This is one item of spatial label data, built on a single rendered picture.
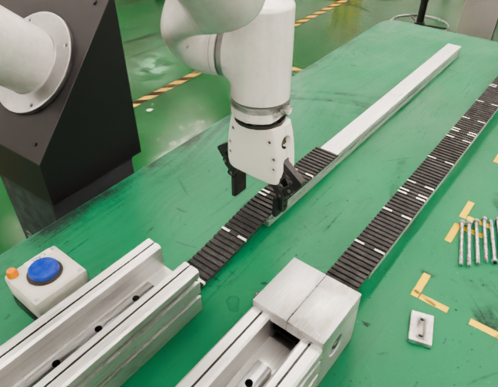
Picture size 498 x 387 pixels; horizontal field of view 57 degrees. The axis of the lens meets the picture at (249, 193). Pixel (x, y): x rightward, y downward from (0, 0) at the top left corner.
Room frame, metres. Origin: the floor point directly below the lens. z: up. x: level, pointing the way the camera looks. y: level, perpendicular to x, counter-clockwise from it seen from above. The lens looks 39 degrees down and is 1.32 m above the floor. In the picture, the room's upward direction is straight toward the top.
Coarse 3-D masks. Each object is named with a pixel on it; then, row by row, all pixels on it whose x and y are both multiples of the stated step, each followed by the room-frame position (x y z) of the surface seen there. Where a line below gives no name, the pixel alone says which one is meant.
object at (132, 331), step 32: (128, 256) 0.43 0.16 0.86; (160, 256) 0.45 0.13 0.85; (96, 288) 0.38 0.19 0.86; (128, 288) 0.41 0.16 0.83; (160, 288) 0.38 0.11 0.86; (192, 288) 0.40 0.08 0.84; (64, 320) 0.33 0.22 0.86; (96, 320) 0.36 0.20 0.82; (128, 320) 0.33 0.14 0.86; (160, 320) 0.35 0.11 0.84; (0, 352) 0.29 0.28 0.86; (32, 352) 0.30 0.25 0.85; (64, 352) 0.31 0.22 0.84; (96, 352) 0.29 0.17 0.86; (128, 352) 0.31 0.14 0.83; (0, 384) 0.26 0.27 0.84; (32, 384) 0.27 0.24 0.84; (64, 384) 0.25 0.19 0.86; (96, 384) 0.27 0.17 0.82
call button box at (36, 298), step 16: (48, 256) 0.46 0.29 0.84; (64, 256) 0.46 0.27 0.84; (64, 272) 0.43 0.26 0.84; (80, 272) 0.43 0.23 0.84; (16, 288) 0.40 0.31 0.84; (32, 288) 0.40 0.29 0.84; (48, 288) 0.40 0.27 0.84; (64, 288) 0.40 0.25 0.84; (32, 304) 0.38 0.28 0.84; (48, 304) 0.38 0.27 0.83
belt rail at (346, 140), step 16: (448, 48) 1.32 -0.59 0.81; (432, 64) 1.20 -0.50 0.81; (448, 64) 1.27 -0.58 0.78; (416, 80) 1.11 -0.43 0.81; (384, 96) 1.02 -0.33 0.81; (400, 96) 1.02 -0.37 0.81; (368, 112) 0.94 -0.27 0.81; (384, 112) 0.94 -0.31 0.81; (352, 128) 0.87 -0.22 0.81; (368, 128) 0.87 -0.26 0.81; (336, 144) 0.80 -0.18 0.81; (352, 144) 0.82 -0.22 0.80; (336, 160) 0.77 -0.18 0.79; (320, 176) 0.72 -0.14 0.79; (304, 192) 0.67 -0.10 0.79; (288, 208) 0.63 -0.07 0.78
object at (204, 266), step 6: (192, 258) 0.50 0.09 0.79; (198, 258) 0.50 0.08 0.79; (192, 264) 0.49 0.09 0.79; (198, 264) 0.49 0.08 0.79; (204, 264) 0.49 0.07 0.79; (210, 264) 0.49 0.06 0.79; (204, 270) 0.48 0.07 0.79; (210, 270) 0.48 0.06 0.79; (216, 270) 0.47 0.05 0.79; (210, 276) 0.47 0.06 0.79
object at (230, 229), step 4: (228, 224) 0.56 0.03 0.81; (232, 224) 0.57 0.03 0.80; (224, 228) 0.56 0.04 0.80; (228, 228) 0.56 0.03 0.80; (232, 228) 0.56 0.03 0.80; (236, 228) 0.55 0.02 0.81; (224, 232) 0.55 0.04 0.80; (228, 232) 0.55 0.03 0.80; (232, 232) 0.55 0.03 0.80; (236, 232) 0.55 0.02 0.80; (240, 232) 0.55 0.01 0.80; (244, 232) 0.55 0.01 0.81; (236, 236) 0.54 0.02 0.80; (240, 236) 0.54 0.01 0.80; (244, 236) 0.54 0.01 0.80; (248, 236) 0.54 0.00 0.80; (240, 240) 0.53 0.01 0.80; (244, 240) 0.53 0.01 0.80
